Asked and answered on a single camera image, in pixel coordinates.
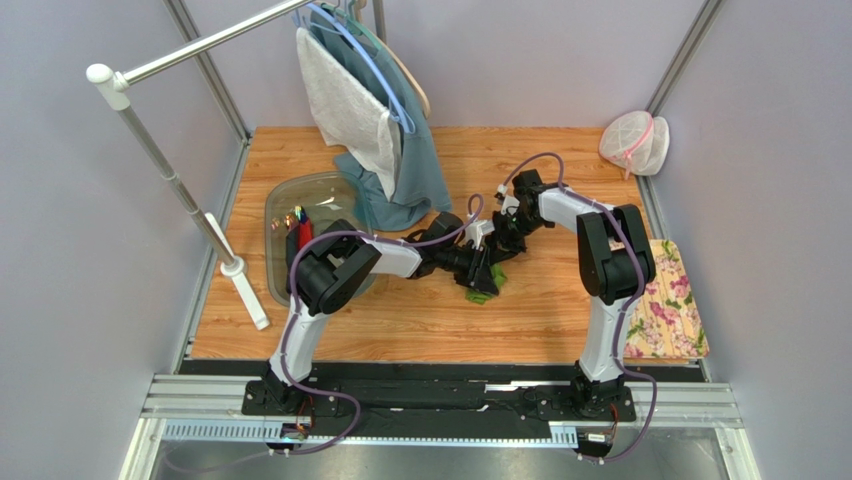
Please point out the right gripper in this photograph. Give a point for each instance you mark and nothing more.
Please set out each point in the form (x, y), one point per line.
(505, 238)

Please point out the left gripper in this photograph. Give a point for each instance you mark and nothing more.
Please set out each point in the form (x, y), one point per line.
(478, 272)

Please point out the green paper napkin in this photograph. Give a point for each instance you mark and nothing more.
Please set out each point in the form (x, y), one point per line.
(480, 298)

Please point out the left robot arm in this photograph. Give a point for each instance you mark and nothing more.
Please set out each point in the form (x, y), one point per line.
(327, 272)

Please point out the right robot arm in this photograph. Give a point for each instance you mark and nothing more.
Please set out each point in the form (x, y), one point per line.
(615, 264)

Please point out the white mesh laundry bag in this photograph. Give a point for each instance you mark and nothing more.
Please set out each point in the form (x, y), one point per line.
(637, 143)

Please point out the blue clothes hanger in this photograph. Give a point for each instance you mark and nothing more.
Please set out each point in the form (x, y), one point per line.
(399, 113)

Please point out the clear plastic container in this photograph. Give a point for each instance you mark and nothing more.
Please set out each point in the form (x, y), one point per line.
(326, 197)

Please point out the iridescent utensil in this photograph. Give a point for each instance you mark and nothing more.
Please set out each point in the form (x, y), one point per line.
(291, 220)

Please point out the floral tray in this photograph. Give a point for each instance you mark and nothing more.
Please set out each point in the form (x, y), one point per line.
(666, 324)

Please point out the grey hanging towel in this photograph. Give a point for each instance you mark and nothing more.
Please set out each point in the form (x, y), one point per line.
(347, 113)

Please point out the blue-grey hanging shirt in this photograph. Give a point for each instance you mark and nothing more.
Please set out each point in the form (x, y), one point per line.
(420, 183)

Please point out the green clothes hanger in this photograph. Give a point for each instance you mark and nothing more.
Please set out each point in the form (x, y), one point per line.
(349, 14)

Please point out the wooden clothes hanger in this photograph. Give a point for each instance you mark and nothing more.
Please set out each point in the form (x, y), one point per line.
(380, 35)

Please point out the metal clothes rack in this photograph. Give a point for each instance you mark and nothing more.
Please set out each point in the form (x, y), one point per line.
(113, 86)

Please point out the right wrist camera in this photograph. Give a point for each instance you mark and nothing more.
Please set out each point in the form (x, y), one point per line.
(508, 204)

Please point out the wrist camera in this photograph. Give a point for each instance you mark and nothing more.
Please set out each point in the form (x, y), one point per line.
(508, 204)
(476, 232)

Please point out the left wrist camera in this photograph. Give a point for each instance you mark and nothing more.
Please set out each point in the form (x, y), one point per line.
(476, 232)

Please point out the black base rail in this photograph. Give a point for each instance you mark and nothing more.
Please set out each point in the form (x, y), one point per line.
(430, 401)

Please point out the red handled utensil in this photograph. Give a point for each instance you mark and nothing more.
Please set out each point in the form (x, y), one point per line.
(305, 233)

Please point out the dark blue handled utensil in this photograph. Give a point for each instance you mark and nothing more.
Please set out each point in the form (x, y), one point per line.
(292, 247)

